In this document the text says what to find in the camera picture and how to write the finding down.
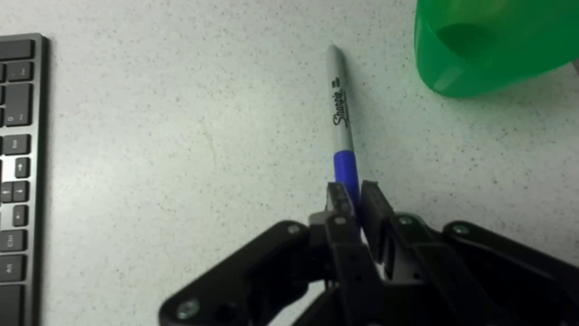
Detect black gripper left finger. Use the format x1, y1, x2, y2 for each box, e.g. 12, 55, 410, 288
158, 182, 388, 326

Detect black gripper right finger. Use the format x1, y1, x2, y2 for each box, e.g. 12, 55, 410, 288
361, 180, 579, 326

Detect blue capped white marker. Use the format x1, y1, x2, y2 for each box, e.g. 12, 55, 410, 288
325, 42, 364, 211

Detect green plastic cup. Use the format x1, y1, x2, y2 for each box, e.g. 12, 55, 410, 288
413, 0, 579, 100

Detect dark grey computer keyboard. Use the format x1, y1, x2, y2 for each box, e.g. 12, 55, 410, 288
0, 33, 53, 326

